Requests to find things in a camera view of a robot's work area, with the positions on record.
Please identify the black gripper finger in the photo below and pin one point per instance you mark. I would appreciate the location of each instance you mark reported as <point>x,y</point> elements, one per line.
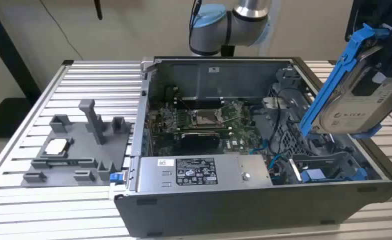
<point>365,83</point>

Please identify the blue carrier in bay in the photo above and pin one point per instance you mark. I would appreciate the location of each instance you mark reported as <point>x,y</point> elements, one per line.
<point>312,176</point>

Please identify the black RAM slots row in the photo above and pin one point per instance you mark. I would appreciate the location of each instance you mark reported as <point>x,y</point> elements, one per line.
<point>198,101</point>
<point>208,128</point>

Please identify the silver CPU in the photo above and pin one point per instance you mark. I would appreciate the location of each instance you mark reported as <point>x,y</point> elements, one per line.
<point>57,147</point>

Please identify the black table corner cap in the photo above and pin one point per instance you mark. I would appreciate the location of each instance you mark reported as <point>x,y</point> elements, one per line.
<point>66,62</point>

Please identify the black open PC case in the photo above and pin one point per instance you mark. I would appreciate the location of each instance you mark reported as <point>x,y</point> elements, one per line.
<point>214,212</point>

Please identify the metal disk bay cage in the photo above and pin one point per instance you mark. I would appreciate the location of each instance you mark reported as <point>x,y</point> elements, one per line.
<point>292,140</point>

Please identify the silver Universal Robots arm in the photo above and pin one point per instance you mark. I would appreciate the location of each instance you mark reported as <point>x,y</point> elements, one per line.
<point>212,37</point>

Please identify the CPU socket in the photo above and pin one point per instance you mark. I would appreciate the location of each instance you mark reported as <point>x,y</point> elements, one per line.
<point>204,118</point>

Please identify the black graphics card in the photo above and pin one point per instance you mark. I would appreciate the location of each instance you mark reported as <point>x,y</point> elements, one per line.
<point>198,141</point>

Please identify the grey parts rack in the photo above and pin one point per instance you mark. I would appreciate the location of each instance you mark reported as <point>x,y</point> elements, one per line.
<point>81,150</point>

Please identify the green motherboard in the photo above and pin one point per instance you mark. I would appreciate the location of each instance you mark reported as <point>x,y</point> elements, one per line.
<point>245,135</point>

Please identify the hard disk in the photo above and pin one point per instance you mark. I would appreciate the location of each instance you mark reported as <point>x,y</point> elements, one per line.
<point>358,112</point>

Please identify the black stand with base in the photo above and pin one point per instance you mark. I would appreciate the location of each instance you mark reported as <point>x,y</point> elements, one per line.
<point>5,117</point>

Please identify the black hanging rod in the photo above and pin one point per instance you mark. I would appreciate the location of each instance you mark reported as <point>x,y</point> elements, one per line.
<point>97,10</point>

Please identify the blue case latch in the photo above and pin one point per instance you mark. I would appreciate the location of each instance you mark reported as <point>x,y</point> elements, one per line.
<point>114,178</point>

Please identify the silver power supply unit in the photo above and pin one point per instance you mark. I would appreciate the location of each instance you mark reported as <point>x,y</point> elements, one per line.
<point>228,172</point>

